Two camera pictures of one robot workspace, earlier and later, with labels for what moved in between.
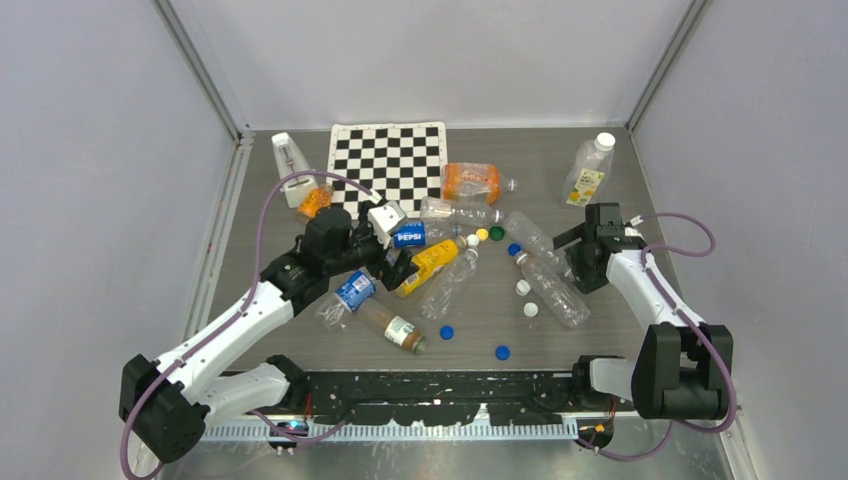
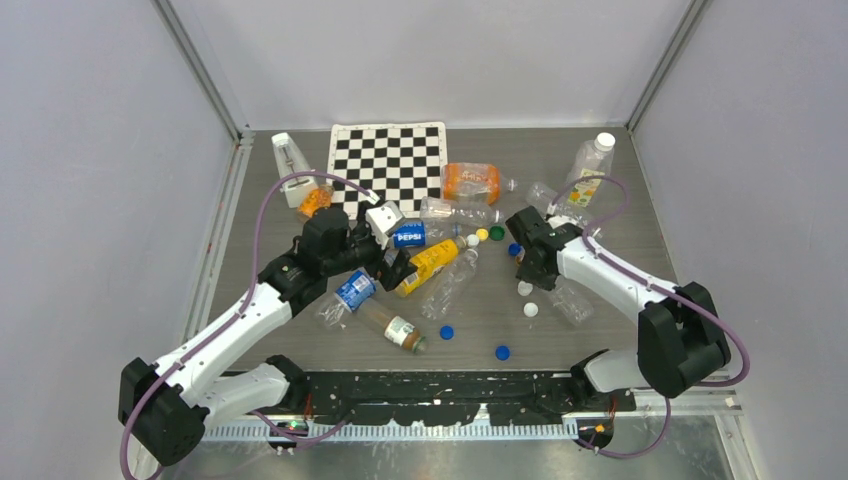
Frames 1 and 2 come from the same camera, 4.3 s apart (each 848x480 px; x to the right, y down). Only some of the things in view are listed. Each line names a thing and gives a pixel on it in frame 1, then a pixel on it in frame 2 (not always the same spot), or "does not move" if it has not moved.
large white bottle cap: [605, 141] does not move
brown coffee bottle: [394, 327] does not move
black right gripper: [587, 280] to [526, 274]
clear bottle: [573, 312] does not move
